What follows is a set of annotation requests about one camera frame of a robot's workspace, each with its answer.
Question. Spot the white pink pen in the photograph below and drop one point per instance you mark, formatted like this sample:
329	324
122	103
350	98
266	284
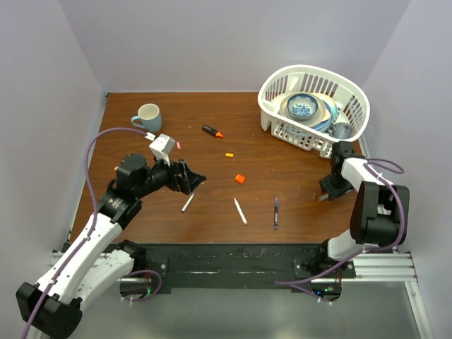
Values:
240	211

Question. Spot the orange highlighter cap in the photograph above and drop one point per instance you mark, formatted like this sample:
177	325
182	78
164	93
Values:
239	178

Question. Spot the grey pen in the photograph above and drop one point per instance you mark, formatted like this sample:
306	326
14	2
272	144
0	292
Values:
186	205

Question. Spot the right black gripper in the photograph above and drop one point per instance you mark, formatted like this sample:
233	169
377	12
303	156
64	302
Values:
332	192

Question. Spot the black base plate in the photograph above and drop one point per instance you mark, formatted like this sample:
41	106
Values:
228	266

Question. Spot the grey cup in basket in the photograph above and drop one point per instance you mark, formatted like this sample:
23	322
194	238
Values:
341	130

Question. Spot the black orange highlighter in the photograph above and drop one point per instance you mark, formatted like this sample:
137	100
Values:
212	131

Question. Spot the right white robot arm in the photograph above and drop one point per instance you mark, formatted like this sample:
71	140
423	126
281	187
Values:
379	219

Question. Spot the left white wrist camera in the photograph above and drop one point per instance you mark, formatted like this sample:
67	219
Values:
160	146

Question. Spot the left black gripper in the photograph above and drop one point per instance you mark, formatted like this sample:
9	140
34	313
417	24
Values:
188	183

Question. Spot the blue patterned bowl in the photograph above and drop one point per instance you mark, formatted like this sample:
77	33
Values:
301	106

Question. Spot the light blue mug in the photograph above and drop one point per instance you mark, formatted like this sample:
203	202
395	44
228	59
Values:
148	117

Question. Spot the dark blue pen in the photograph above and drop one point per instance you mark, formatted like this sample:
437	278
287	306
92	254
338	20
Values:
275	215

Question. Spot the white plastic dish basket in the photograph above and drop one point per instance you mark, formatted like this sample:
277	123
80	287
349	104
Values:
353	106

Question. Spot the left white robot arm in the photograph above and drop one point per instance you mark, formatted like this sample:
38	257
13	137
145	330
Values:
54	304

